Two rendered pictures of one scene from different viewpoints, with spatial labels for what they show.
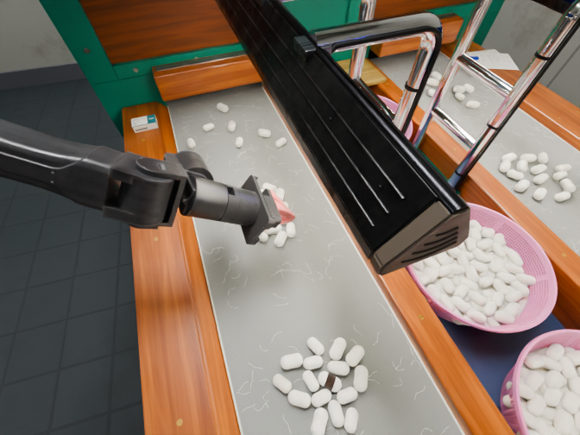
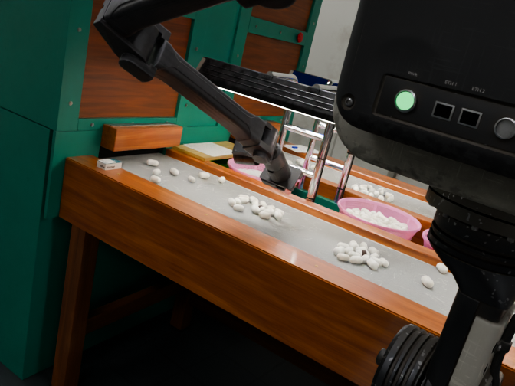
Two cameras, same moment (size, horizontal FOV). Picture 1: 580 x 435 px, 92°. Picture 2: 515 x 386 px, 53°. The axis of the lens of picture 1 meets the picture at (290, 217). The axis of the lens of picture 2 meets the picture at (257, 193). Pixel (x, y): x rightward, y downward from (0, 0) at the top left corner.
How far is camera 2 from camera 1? 1.19 m
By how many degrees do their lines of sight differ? 49
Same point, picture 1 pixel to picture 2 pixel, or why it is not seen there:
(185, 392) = (306, 258)
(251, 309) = (295, 241)
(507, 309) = not seen: hidden behind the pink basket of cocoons
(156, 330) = (261, 243)
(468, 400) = (418, 248)
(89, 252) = not seen: outside the picture
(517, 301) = not seen: hidden behind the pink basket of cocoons
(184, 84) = (132, 139)
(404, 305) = (366, 227)
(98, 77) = (65, 125)
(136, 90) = (83, 142)
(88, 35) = (77, 93)
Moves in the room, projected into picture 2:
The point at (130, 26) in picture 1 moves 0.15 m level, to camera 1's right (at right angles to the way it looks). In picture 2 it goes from (101, 92) to (148, 98)
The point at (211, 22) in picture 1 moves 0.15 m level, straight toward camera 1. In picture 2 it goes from (146, 99) to (177, 112)
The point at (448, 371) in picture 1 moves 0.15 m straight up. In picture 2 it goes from (403, 242) to (421, 191)
